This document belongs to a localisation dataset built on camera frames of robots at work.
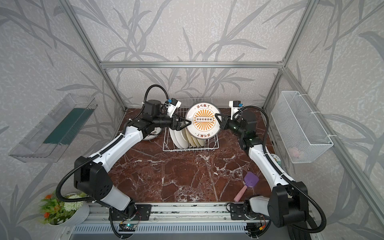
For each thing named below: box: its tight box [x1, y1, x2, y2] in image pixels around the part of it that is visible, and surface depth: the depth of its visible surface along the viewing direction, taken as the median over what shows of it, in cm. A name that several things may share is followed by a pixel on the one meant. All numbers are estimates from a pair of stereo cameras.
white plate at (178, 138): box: [169, 127, 188, 149], surface depth 88 cm
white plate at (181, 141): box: [174, 130, 190, 149], surface depth 90 cm
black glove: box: [287, 221, 311, 240], surface depth 68 cm
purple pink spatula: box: [233, 171, 259, 203], surface depth 84 cm
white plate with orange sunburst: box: [185, 102, 221, 140], surface depth 78 cm
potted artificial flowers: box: [39, 191, 90, 227], surface depth 63 cm
